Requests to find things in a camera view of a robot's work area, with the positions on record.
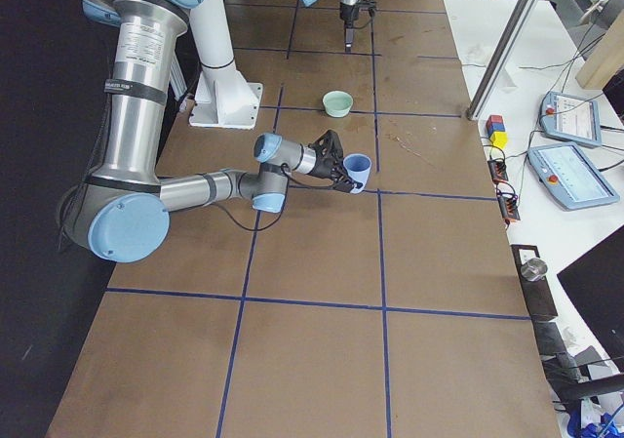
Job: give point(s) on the brown paper table cover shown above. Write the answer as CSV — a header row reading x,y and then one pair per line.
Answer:
x,y
396,312

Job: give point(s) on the black connector block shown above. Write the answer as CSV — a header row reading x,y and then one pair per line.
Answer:
x,y
508,205
498,170

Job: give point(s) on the teach pendant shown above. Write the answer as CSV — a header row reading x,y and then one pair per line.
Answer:
x,y
567,117
570,177

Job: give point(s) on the yellow cube block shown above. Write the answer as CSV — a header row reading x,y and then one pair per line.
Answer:
x,y
498,139

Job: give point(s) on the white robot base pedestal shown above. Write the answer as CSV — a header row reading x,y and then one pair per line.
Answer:
x,y
223,99

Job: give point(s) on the blue cube block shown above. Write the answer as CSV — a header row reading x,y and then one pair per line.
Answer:
x,y
495,128

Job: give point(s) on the black connector block left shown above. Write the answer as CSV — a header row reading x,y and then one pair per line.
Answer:
x,y
498,170

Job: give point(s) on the metal cylinder weight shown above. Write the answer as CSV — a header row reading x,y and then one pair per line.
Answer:
x,y
533,270

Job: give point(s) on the teach pendant near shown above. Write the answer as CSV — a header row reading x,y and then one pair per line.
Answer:
x,y
570,177

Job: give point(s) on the teach pendant far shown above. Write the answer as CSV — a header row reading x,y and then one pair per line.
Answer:
x,y
567,117

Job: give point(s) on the black monitor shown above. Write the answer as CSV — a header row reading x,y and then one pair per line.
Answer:
x,y
594,285

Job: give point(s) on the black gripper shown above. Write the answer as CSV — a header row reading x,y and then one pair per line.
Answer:
x,y
322,169
349,13

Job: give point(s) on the black metal block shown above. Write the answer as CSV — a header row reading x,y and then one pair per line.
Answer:
x,y
537,294

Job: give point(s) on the red cube block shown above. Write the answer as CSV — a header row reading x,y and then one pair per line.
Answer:
x,y
495,121

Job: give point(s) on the black connector block right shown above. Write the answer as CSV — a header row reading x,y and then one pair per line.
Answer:
x,y
508,205

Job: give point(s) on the blue-grey cup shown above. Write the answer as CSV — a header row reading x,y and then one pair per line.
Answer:
x,y
358,168

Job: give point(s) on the green bowl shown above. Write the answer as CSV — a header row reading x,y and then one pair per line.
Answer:
x,y
337,104

